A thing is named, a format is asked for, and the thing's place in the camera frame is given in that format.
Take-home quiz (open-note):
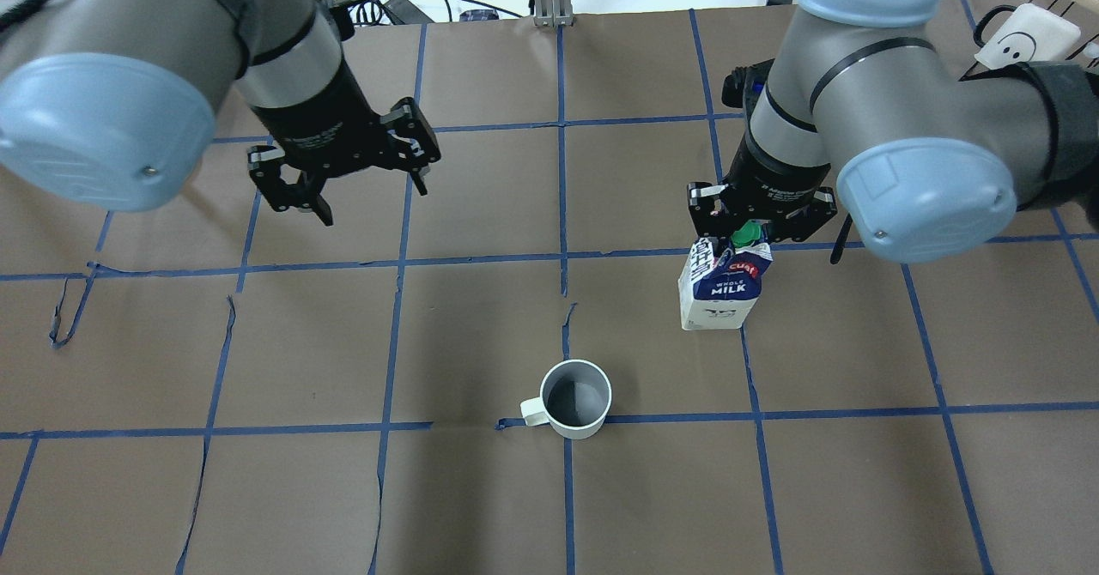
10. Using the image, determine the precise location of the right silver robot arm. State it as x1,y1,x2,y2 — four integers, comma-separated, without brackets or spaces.
687,0,1096,263

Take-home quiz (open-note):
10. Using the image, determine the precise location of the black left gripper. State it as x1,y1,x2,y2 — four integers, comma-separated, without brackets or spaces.
248,60,442,226

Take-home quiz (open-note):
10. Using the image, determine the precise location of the milk carton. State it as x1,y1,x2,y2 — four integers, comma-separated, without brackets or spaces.
678,221,773,331

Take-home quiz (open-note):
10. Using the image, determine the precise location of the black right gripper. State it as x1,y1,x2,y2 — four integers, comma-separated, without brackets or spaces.
688,60,853,265

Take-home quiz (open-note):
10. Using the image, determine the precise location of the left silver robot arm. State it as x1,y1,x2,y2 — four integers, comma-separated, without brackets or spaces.
1,0,440,226

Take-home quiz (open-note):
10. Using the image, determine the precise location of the white ribbed mug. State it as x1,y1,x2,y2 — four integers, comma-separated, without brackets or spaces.
519,360,613,439

